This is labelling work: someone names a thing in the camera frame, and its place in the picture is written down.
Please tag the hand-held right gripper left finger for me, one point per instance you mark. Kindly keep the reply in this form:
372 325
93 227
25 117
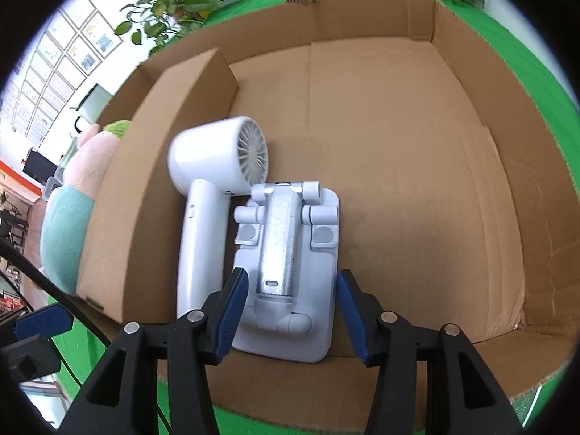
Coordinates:
231 312

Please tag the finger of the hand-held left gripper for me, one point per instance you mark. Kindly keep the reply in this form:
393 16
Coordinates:
45 321

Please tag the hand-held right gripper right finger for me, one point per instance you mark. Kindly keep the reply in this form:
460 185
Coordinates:
353 317

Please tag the white handheld fan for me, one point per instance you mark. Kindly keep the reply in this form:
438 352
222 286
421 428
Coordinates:
199 235

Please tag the white folding phone stand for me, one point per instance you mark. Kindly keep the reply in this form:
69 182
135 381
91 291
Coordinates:
281 235

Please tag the plain brown carton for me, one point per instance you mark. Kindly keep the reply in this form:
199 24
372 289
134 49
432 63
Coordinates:
149 167

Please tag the teal and pink plush toy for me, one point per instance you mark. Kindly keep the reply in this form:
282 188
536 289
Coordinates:
68 222

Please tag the black monitor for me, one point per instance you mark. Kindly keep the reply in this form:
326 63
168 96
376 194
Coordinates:
38 165

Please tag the white mug black rim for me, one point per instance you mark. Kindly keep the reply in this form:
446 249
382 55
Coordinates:
93 104

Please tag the large open cardboard box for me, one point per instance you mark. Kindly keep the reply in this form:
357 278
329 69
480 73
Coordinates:
521 54

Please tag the large leafy potted plant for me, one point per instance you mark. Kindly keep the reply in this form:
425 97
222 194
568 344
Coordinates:
181 0

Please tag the group of framed wall pictures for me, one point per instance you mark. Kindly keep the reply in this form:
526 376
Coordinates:
54 77

